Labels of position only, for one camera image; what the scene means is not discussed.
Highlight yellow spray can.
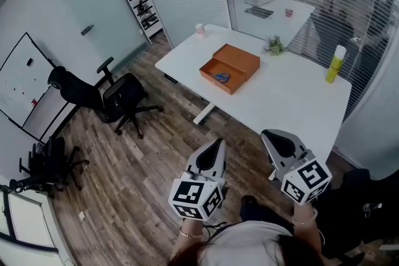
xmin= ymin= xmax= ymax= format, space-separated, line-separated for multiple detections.
xmin=324 ymin=44 xmax=347 ymax=85

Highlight black chair behind blinds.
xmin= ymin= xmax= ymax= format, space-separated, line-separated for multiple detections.
xmin=310 ymin=8 xmax=359 ymax=68

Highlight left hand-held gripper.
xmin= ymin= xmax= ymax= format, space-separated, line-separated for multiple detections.
xmin=168 ymin=138 xmax=227 ymax=222

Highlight dark keyboard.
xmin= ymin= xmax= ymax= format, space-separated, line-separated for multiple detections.
xmin=243 ymin=6 xmax=275 ymax=20

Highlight person's black trousers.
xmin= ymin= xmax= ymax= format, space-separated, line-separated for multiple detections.
xmin=239 ymin=194 xmax=296 ymax=230

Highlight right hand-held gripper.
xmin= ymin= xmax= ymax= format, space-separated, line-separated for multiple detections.
xmin=261 ymin=129 xmax=332 ymax=207

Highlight white whiteboard with black frame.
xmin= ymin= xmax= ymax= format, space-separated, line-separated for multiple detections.
xmin=0 ymin=31 xmax=79 ymax=143

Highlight black office chair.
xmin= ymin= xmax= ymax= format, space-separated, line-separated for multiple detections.
xmin=8 ymin=135 xmax=90 ymax=199
xmin=47 ymin=56 xmax=165 ymax=140

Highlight black chair with silver part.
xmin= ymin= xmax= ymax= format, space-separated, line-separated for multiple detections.
xmin=316 ymin=167 xmax=399 ymax=261

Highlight person's right forearm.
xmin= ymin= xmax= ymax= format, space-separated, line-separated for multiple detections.
xmin=292 ymin=202 xmax=325 ymax=259

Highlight small green potted plant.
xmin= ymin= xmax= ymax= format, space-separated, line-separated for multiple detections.
xmin=264 ymin=35 xmax=287 ymax=57

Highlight person's left forearm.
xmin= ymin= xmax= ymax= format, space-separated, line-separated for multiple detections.
xmin=169 ymin=217 xmax=205 ymax=266

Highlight white table behind blinds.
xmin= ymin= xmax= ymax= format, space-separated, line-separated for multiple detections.
xmin=233 ymin=0 xmax=316 ymax=48

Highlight person's white shirt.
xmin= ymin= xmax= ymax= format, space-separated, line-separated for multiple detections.
xmin=198 ymin=221 xmax=294 ymax=266

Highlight orange cardboard box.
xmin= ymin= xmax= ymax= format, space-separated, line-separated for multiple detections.
xmin=198 ymin=43 xmax=261 ymax=96

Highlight pale bangle bracelet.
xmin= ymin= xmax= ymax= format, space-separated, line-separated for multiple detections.
xmin=291 ymin=207 xmax=319 ymax=226

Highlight blue-handled scissors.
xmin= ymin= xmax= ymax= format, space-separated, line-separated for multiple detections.
xmin=213 ymin=72 xmax=232 ymax=84

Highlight thin gold bracelet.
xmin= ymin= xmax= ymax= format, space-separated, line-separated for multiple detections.
xmin=180 ymin=227 xmax=204 ymax=239

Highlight white desk leg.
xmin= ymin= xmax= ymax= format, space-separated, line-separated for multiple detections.
xmin=193 ymin=102 xmax=216 ymax=126

